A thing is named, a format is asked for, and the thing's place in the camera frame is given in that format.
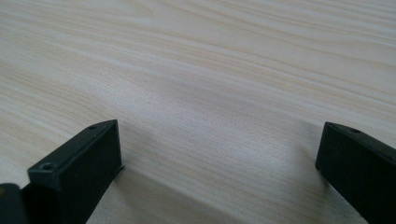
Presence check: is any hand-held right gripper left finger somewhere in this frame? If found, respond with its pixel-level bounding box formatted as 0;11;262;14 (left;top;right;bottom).
21;119;125;224

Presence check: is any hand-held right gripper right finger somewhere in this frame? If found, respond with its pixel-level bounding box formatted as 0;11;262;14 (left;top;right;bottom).
315;121;396;224

